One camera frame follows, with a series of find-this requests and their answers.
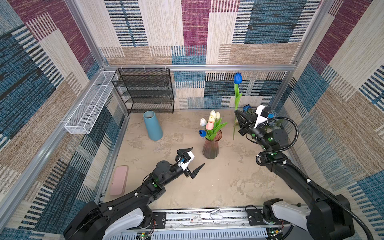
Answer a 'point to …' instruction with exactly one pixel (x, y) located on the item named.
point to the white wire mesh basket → (83, 119)
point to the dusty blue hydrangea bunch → (272, 122)
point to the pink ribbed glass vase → (211, 148)
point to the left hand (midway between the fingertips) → (197, 154)
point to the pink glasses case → (119, 180)
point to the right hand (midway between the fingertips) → (235, 112)
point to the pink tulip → (209, 126)
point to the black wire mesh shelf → (145, 90)
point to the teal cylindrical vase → (153, 128)
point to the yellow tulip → (211, 118)
